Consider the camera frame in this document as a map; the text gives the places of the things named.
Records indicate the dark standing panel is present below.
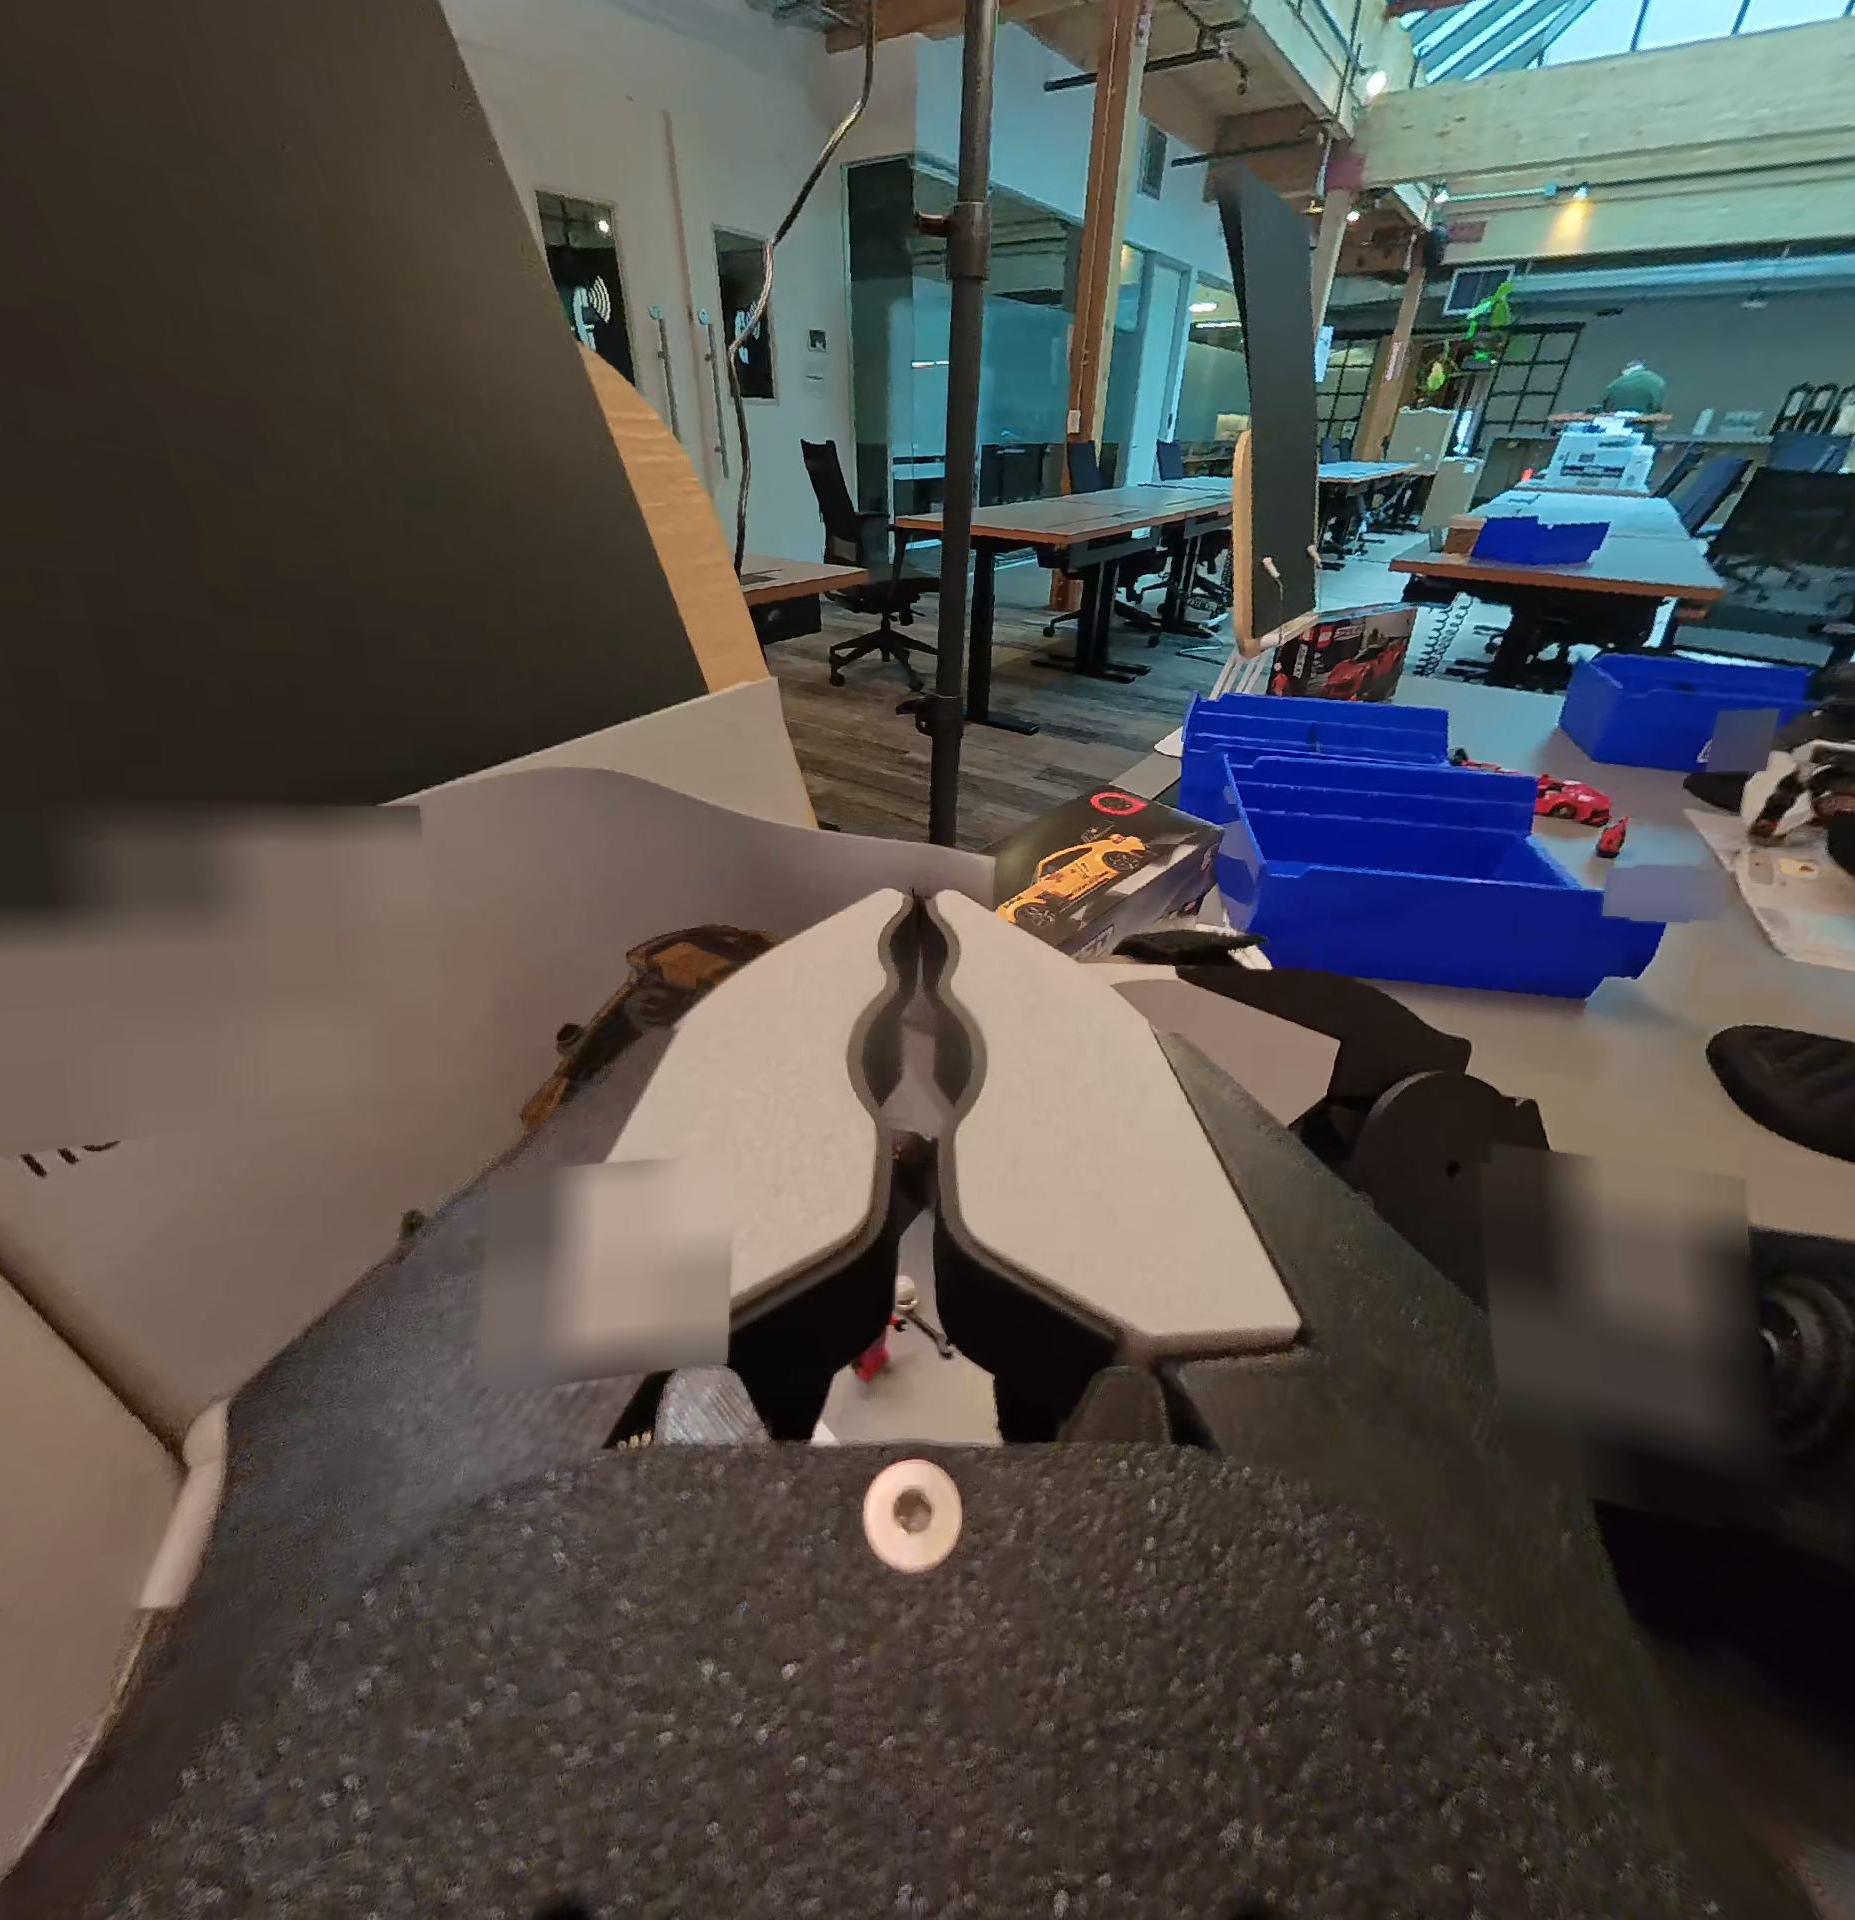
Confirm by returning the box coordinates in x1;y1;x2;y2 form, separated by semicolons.
1212;166;1328;651

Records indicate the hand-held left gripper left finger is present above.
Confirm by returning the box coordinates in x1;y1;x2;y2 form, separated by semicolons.
607;888;931;1321

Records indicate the large blue storage bin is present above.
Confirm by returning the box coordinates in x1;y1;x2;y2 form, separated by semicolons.
1212;787;1669;1002

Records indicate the lego instruction booklet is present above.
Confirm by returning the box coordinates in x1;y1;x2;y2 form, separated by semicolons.
0;686;1006;1443

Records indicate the black cable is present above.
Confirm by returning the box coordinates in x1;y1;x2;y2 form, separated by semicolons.
724;0;880;572

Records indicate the wooden office desk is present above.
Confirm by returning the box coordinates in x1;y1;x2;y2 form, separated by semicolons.
742;476;1235;739

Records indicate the wooden support post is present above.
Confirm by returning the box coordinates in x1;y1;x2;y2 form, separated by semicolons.
1060;0;1158;457

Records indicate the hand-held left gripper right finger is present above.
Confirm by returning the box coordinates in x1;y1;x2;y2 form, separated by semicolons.
934;888;1308;1360

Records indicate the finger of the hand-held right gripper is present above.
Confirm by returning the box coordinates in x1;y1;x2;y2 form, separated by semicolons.
1117;954;1476;1127

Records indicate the black lego set box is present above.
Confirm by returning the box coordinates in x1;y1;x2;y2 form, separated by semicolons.
995;787;1230;958

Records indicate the black metal pole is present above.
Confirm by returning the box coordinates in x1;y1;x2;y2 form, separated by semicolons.
916;0;1007;851

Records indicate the small distant blue bin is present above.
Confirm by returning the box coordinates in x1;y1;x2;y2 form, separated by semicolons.
1470;518;1612;572

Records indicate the black office chair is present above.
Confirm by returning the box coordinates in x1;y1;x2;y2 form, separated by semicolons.
799;441;943;697

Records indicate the small red object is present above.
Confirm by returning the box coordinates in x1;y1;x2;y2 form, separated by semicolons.
1454;759;1634;864

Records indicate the long wooden table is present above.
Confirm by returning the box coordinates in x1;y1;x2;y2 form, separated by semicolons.
1390;487;1855;686

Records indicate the black panel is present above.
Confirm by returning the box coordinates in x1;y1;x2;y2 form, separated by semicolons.
0;0;714;873

